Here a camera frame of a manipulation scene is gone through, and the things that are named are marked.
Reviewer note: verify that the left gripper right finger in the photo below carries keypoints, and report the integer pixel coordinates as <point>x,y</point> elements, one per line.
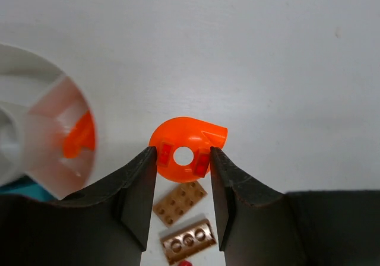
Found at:
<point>257,225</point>

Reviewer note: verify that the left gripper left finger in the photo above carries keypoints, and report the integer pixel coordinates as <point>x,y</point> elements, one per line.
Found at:
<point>106,223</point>

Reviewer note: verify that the brown lego plate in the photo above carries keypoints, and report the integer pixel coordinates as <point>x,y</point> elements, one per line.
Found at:
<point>176,203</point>
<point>183,242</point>

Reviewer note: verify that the teal lego brick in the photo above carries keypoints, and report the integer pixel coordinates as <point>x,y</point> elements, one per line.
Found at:
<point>28,188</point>

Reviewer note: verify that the orange lego wedge piece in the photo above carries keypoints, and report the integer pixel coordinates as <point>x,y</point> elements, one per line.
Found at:
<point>81,136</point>

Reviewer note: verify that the orange round lego piece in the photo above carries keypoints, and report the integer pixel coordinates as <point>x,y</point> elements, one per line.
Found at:
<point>185,132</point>

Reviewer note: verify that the red lego bow piece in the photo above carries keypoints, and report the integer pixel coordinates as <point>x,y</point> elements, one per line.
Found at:
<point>185,263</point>

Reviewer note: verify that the white round divided container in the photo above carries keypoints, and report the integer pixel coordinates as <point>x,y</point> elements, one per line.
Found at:
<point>40,105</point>

